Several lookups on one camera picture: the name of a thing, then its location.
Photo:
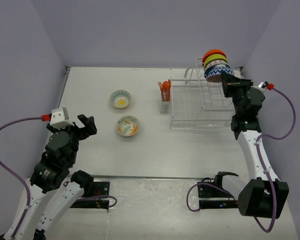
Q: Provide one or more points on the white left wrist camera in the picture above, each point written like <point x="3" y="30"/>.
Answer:
<point x="60" y="118"/>

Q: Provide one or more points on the blue zigzag bowl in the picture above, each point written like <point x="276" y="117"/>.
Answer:
<point x="213" y="73"/>

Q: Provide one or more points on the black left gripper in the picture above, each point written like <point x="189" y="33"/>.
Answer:
<point x="90" y="126"/>

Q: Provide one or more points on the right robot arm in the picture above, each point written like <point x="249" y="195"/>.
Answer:
<point x="264" y="195"/>

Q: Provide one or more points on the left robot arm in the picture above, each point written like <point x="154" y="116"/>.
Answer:
<point x="35" y="217"/>

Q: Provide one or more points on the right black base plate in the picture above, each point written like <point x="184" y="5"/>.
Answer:
<point x="211" y="198"/>

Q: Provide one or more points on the floral orange flower bowl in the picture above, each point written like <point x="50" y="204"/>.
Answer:
<point x="127" y="126"/>

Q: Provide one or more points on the yellow blue sun bowl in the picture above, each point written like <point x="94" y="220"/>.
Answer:
<point x="120" y="99"/>

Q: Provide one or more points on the white wire dish rack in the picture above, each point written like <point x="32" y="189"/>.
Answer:
<point x="195" y="102"/>

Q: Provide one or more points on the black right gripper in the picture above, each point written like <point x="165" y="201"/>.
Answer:
<point x="230" y="83"/>

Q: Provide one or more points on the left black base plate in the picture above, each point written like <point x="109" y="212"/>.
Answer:
<point x="99" y="188"/>

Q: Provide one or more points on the yellow-green bowl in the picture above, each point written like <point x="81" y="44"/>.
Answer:
<point x="214" y="59"/>

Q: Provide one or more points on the orange plastic spoon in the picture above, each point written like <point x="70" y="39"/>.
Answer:
<point x="166" y="87"/>

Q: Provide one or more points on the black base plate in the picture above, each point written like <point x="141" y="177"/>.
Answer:
<point x="99" y="188"/>
<point x="211" y="198"/>

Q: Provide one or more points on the orange plastic fork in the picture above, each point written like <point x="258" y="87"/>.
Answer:
<point x="162" y="90"/>

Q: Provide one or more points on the white cutlery holder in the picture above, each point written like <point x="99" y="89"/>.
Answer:
<point x="165" y="103"/>

